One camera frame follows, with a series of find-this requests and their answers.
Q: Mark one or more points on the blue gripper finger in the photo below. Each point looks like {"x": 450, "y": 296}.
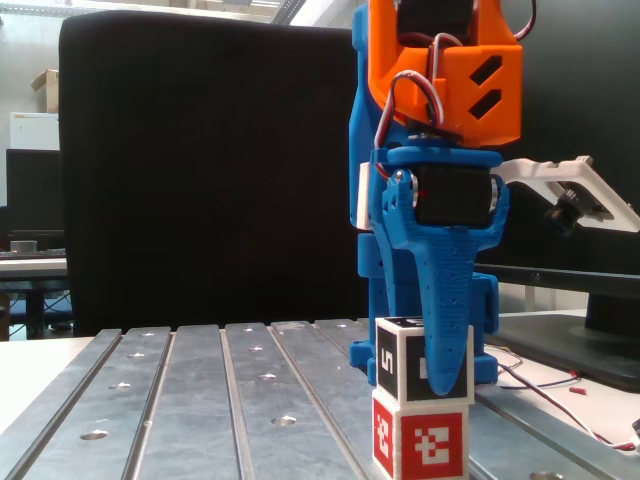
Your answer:
{"x": 445, "y": 300}

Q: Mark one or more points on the orange blue gripper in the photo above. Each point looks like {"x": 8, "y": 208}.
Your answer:
{"x": 442, "y": 195}

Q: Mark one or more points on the black cube with white markers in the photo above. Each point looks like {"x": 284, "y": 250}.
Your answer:
{"x": 395, "y": 360}

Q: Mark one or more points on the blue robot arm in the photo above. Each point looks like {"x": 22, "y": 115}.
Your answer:
{"x": 362, "y": 125}

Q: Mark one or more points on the red cube with white markers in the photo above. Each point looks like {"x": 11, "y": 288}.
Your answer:
{"x": 430, "y": 445}

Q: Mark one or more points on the black Dell computer monitor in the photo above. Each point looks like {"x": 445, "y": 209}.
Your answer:
{"x": 575, "y": 100}

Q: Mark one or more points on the white background desk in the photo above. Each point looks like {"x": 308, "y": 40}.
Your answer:
{"x": 30, "y": 267}

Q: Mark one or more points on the dark keyboard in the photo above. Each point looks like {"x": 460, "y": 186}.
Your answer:
{"x": 30, "y": 254}

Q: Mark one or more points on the grey tape roll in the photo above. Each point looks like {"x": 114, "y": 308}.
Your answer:
{"x": 24, "y": 247}

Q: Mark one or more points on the dark background monitor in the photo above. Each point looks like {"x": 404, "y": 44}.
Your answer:
{"x": 32, "y": 190}

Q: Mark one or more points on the white cabinet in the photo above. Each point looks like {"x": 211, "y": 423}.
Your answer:
{"x": 32, "y": 131}

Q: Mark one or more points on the brown cardboard box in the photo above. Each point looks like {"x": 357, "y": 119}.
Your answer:
{"x": 47, "y": 90}

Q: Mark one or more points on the white camera mount with camera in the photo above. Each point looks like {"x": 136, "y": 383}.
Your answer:
{"x": 520, "y": 172}

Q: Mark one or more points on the aluminium slotted base plate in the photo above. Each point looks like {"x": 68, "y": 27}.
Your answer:
{"x": 200, "y": 425}

